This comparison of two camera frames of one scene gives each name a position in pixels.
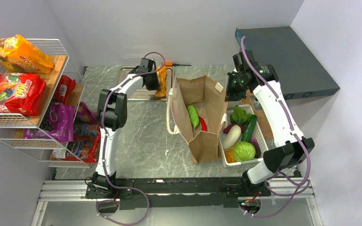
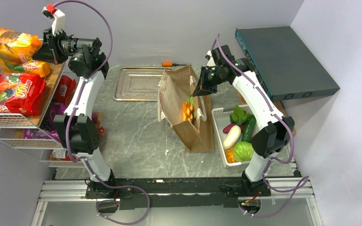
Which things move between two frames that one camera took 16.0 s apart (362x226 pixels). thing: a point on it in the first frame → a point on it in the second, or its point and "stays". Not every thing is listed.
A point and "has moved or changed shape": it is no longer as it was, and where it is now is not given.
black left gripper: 156,86 → 50,51
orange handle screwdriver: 170,64 stays
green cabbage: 243,151 stays
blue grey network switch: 299,72 stays
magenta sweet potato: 226,130 stays
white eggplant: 233,136 stays
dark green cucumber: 249,129 stays
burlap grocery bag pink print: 199,104 has moved or changed shape
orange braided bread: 161,73 → 187,111
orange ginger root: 229,156 stays
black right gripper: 230,94 → 202,88
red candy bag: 12,93 stays
